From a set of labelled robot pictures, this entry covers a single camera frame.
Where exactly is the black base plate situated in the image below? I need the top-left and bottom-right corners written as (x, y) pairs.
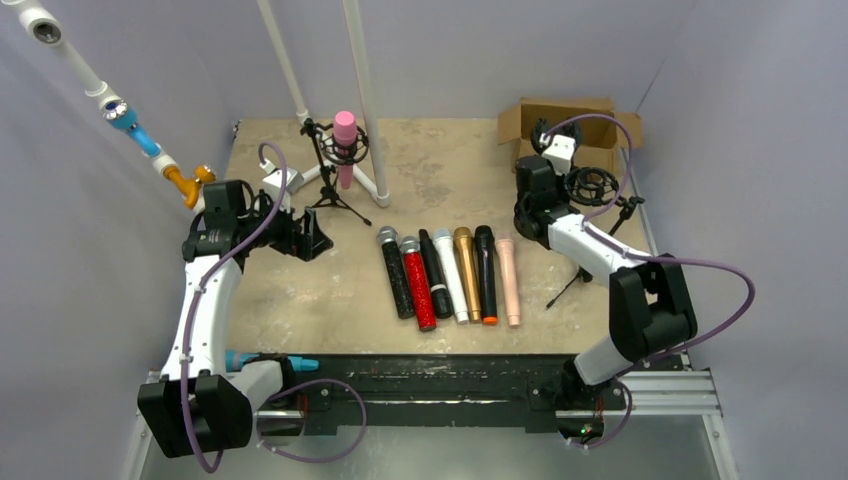
top-left (259, 354), bottom-right (627, 439)

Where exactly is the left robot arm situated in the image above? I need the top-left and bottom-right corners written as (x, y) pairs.
top-left (137, 180), bottom-right (333, 458)

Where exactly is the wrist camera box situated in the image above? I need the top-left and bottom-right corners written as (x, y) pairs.
top-left (262, 168), bottom-right (305, 198)
top-left (539, 133), bottom-right (577, 175)

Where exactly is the cardboard box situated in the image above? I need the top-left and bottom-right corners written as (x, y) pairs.
top-left (497, 97), bottom-right (643, 173)

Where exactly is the peach pink microphone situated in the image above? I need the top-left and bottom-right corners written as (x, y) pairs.
top-left (495, 232), bottom-right (521, 328)

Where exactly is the black glitter microphone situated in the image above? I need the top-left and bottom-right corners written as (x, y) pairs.
top-left (377, 226), bottom-right (415, 319)

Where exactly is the white PVC pipe frame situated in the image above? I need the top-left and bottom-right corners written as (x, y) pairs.
top-left (257, 0), bottom-right (391, 208)

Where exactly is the round base mic stand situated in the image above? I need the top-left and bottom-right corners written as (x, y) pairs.
top-left (531, 118), bottom-right (549, 143)

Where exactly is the tripod mic stand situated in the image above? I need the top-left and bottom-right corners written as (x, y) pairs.
top-left (534, 167), bottom-right (646, 282)
top-left (299, 117), bottom-right (372, 226)

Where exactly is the gold microphone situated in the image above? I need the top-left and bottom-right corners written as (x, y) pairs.
top-left (453, 227), bottom-right (482, 323)

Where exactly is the white microphone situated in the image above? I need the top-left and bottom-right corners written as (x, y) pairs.
top-left (433, 228), bottom-right (470, 325)

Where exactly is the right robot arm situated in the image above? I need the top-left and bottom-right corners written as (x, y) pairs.
top-left (514, 118), bottom-right (697, 388)

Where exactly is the black orange-tipped microphone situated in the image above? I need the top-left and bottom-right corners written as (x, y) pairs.
top-left (474, 225), bottom-right (498, 326)

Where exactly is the red glitter microphone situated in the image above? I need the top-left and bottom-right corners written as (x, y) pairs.
top-left (400, 236), bottom-right (437, 332)

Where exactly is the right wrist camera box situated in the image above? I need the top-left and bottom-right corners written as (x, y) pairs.
top-left (539, 133), bottom-right (577, 175)

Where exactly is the overhead pipe with fittings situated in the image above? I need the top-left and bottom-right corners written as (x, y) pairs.
top-left (1, 0), bottom-right (216, 214)

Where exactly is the aluminium rail frame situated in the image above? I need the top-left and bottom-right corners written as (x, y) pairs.
top-left (119, 119), bottom-right (740, 480)

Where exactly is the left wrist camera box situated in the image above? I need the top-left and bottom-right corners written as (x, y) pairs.
top-left (262, 168), bottom-right (305, 198)

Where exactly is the blue microphone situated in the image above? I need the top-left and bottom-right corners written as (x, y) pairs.
top-left (223, 351), bottom-right (321, 374)

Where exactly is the plain black microphone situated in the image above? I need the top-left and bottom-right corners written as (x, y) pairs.
top-left (418, 229), bottom-right (454, 319)

